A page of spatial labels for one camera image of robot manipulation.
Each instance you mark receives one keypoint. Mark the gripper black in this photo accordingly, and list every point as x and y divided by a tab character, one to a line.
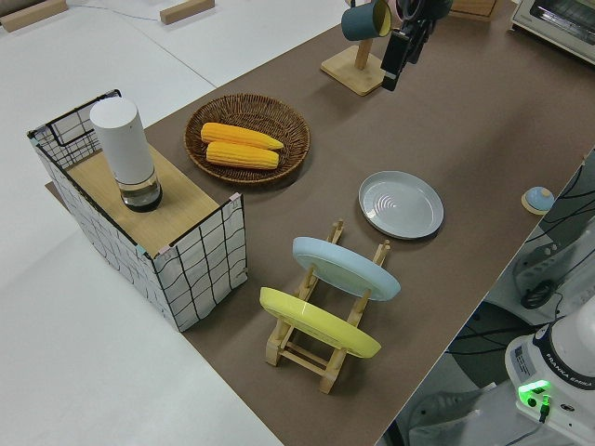
425	8

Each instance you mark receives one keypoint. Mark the gray round plate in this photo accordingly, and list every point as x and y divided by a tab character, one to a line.
409	218

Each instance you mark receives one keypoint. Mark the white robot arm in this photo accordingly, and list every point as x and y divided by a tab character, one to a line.
572	353

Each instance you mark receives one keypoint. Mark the light blue plate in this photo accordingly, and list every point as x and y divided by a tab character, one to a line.
344	269

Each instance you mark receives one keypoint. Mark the yellow plate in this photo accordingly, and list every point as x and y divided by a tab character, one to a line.
321	325

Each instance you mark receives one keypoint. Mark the wooden plate rack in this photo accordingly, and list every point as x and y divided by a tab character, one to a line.
302	360

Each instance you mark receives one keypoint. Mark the teal mug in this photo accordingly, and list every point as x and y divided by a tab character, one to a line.
360	21

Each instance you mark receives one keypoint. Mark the wooden mug tree stand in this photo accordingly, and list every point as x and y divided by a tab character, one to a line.
351	69

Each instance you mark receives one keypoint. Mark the brown table mat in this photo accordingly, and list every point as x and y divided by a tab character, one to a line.
465	139

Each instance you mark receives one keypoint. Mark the white toaster oven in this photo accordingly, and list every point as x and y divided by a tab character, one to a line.
558	28

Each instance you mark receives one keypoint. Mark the brown wicker basket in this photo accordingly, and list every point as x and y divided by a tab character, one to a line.
246	111

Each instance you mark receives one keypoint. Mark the long yellow corn cob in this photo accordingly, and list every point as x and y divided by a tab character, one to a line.
237	135

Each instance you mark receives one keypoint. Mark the short yellow corn cob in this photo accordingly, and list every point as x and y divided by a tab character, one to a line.
241	156

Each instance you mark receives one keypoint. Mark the blue bell with wooden base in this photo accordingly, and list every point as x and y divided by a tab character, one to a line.
538	199

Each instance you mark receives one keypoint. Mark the short wooden block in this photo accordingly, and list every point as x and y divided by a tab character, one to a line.
186	11

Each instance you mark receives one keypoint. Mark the white power strip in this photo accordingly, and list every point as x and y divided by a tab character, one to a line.
539	267

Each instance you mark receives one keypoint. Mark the wooden shelf board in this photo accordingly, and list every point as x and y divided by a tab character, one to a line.
181	200

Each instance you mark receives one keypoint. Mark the white cylindrical grinder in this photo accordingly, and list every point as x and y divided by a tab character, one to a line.
125	144

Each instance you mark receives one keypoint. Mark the gray fabric cover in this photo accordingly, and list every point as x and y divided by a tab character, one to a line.
441	409

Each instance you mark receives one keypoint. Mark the long wooden block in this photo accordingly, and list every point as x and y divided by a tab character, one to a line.
32	16

